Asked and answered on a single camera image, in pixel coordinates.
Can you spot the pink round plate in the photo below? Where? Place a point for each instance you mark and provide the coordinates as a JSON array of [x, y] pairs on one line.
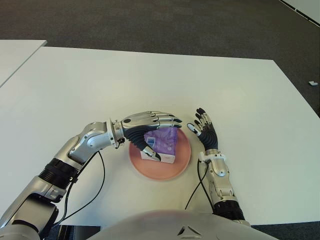
[[183, 157]]

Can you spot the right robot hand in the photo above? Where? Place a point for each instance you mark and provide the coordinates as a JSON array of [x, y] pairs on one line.
[[208, 136]]

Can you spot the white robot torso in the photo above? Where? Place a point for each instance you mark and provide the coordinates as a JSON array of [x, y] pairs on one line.
[[155, 225]]

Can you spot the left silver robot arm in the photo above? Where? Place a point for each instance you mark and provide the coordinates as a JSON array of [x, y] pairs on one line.
[[92, 140]]

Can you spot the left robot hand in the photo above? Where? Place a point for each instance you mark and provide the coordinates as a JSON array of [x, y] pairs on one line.
[[136, 126]]

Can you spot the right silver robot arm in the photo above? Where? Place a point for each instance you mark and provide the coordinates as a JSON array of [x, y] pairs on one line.
[[221, 182]]

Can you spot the small white floor object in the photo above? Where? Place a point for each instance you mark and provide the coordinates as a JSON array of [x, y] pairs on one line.
[[313, 83]]

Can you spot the purple tissue paper pack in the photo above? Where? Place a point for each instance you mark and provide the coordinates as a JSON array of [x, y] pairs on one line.
[[165, 142]]

